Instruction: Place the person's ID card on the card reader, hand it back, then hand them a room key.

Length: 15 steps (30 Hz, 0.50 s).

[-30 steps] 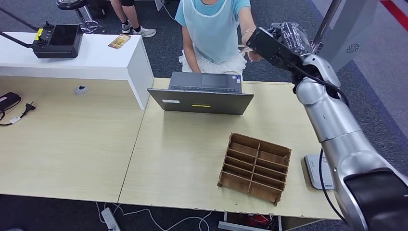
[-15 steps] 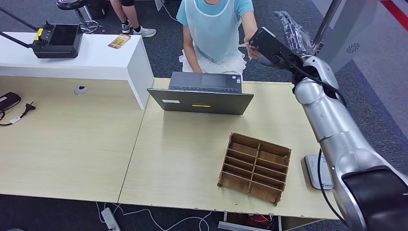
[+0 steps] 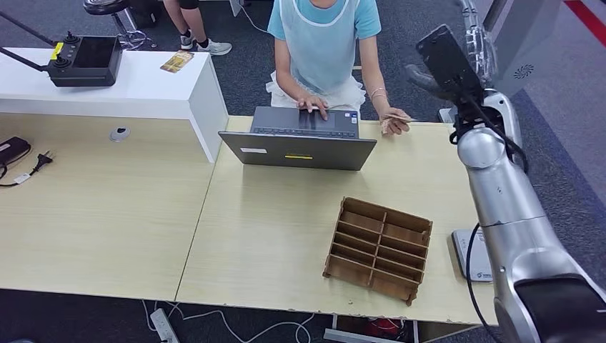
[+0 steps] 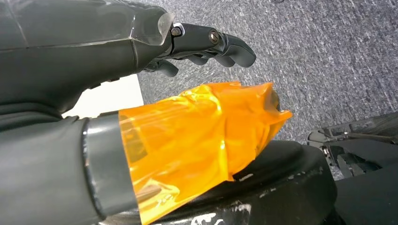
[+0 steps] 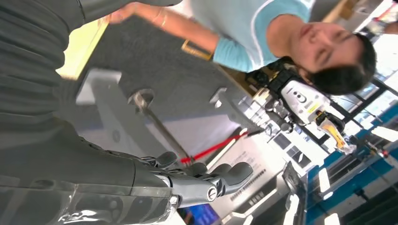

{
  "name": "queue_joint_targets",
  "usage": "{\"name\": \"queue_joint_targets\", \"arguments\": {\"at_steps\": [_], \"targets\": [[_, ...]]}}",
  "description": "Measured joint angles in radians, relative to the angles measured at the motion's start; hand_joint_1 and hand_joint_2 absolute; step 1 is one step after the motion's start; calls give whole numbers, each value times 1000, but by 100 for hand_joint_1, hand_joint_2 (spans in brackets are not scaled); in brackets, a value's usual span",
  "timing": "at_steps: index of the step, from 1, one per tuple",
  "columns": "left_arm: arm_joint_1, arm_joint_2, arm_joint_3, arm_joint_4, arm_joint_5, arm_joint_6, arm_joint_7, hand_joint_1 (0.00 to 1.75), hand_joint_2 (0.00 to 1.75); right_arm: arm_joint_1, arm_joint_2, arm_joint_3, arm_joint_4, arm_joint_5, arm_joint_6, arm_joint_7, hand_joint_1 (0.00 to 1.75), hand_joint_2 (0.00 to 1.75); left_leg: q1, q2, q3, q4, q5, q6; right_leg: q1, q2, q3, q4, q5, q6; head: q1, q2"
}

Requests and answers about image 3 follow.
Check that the person's right hand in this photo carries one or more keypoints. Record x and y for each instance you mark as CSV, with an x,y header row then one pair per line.
x,y
312,102

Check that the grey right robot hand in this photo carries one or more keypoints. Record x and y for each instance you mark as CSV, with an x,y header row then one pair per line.
x,y
480,52

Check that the person's left hand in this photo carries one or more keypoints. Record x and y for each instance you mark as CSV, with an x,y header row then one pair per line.
x,y
393,127

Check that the wooden compartment organiser box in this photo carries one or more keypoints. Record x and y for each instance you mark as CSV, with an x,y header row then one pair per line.
x,y
360,232

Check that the person's left forearm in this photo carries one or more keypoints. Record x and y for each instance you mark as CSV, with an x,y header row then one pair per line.
x,y
374,78

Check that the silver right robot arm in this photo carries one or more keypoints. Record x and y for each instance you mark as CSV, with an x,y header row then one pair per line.
x,y
511,213

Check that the person's right forearm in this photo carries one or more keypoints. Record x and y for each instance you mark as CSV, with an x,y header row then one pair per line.
x,y
286,80

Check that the person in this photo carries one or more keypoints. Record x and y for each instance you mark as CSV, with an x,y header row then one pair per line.
x,y
322,47
189,23

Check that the gold printed card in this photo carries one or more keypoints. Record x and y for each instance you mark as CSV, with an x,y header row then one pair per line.
x,y
177,62

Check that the white card reader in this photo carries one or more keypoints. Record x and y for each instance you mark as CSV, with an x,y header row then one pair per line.
x,y
478,267

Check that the chrome stanchion pole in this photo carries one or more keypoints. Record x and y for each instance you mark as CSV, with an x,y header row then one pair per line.
x,y
492,14

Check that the grey laptop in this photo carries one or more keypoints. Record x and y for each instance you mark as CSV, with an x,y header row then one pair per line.
x,y
303,151

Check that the grey kiosk stand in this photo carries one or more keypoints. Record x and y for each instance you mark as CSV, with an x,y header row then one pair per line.
x,y
530,38

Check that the white raised counter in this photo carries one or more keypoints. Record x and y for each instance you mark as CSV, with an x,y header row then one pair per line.
x,y
142,90

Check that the black bag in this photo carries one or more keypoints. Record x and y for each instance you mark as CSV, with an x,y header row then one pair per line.
x,y
144,12

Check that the grey round desk grommet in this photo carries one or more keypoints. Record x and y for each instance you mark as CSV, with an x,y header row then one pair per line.
x,y
119,134

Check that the red object under desk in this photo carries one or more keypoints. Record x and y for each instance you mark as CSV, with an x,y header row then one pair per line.
x,y
383,327

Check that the grey metal bar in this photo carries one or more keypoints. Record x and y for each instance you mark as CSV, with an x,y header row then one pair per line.
x,y
350,337

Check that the black joystick remote controller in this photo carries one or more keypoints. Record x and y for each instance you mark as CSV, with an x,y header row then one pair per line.
x,y
90,67

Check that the black stool with chrome base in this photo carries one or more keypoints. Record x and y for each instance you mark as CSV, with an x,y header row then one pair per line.
x,y
104,6

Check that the white power strip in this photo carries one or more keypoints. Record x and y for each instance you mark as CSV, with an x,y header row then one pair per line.
x,y
163,325

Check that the black controller antenna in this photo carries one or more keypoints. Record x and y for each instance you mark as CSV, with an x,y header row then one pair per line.
x,y
23,59
28,29

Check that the black power adapter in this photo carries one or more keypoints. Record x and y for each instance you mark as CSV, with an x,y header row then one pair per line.
x,y
12,150

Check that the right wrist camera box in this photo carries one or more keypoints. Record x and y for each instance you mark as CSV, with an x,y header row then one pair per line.
x,y
445,57

